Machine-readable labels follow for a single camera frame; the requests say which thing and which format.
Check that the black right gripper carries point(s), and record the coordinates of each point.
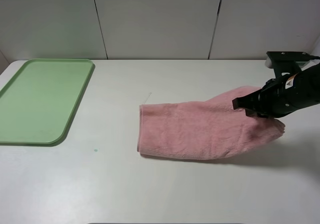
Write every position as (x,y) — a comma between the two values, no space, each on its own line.
(284,96)

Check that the pink terry towel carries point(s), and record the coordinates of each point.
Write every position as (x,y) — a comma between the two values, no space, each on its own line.
(203,130)

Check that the green plastic tray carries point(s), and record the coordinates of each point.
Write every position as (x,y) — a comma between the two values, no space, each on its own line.
(39,103)

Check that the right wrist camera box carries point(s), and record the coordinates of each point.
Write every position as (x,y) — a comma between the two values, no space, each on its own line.
(286,62)

